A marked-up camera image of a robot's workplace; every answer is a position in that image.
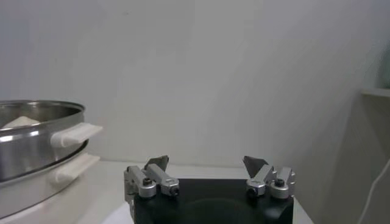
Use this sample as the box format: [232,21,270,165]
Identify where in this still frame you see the large white round plate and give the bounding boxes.
[102,201,135,224]

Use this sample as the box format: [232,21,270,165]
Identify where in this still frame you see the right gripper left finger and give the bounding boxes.
[124,155,180,200]

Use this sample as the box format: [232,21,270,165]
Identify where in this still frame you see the white steamed baozi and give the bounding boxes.
[1,116,41,129]

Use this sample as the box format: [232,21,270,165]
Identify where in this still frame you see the white wall cable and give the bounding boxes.
[358,158,390,224]

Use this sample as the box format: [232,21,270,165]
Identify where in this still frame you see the beige cabinet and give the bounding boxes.
[286,87,390,224]

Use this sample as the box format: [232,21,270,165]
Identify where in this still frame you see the perforated stainless steel steamer basket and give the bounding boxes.
[0,100,104,183]

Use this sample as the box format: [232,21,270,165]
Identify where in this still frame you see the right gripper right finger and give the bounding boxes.
[242,155,297,200]

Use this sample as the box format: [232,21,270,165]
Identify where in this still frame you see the white electric cooking pot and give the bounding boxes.
[0,153,101,220]

